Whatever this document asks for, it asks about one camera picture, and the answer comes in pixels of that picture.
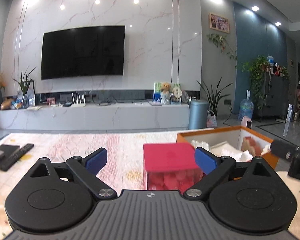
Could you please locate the white cloth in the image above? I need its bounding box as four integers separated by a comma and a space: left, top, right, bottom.
191, 140, 253, 162

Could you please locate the yellow snack packet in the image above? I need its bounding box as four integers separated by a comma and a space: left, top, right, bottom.
241, 137, 265, 157

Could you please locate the patterned lace tablecloth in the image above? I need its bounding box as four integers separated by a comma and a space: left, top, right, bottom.
0, 147, 300, 239

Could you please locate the orange cardboard box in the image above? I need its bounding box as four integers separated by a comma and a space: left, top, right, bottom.
176, 125, 281, 181

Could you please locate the small woven handbag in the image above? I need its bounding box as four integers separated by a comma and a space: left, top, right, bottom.
206, 110, 217, 128

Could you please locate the dark cabinet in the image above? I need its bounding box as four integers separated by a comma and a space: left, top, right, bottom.
253, 73, 289, 121

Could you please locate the pink lidded clear box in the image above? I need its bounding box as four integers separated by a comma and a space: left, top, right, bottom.
143, 143, 204, 193

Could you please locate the pink space heater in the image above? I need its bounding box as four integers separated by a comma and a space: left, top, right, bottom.
241, 116, 252, 129

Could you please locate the blue water jug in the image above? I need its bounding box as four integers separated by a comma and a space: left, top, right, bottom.
237, 90, 254, 121

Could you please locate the blue-grey trash can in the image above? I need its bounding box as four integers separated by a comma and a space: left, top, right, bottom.
189, 100, 209, 129

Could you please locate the white wifi router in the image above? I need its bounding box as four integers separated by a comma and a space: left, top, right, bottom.
70, 92, 86, 107

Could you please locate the floor potted plant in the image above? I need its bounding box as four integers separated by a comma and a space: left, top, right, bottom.
196, 77, 233, 115

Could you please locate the white marble TV console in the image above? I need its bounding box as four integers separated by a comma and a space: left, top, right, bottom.
0, 102, 190, 131

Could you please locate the black book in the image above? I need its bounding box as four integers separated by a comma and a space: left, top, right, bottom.
0, 144, 20, 163

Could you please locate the black remote control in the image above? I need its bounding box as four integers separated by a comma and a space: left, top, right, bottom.
0, 144, 34, 172

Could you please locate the teddy bear toy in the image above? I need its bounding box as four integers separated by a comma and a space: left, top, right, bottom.
160, 82, 171, 105

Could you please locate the hanging ivy plant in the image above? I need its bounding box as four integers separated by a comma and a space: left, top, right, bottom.
242, 56, 270, 110

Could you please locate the green plant in vase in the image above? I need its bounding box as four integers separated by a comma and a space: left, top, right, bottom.
13, 67, 36, 109

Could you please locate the black wall television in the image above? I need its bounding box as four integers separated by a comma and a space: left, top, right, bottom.
41, 25, 126, 80

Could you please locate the framed wall picture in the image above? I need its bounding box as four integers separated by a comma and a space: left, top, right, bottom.
209, 13, 230, 34

